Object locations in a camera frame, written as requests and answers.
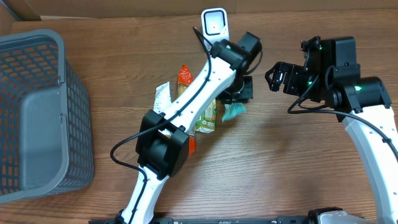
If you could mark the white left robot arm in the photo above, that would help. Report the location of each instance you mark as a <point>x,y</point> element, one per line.
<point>163,139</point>

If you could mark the white cream tube gold cap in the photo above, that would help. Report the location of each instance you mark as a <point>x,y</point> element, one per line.
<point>162,97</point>

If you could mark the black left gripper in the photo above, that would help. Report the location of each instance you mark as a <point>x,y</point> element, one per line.
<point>241,92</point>

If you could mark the white barcode scanner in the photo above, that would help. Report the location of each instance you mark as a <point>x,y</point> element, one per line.
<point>214,25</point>

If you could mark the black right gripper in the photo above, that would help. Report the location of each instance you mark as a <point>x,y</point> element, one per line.
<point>291,73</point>

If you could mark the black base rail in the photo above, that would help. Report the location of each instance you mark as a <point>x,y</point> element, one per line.
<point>337,216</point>

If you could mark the grey plastic shopping basket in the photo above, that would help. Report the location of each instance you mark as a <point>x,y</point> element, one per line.
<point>46,139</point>

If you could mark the green juice carton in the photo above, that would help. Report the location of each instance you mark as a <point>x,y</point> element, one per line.
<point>207,121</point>

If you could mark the orange pasta packet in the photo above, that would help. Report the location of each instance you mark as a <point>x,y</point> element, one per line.
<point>184,79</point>

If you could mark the teal wipes packet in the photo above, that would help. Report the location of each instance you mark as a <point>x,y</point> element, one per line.
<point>233,110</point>

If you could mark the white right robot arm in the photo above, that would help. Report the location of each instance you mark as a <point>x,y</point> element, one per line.
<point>330,82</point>

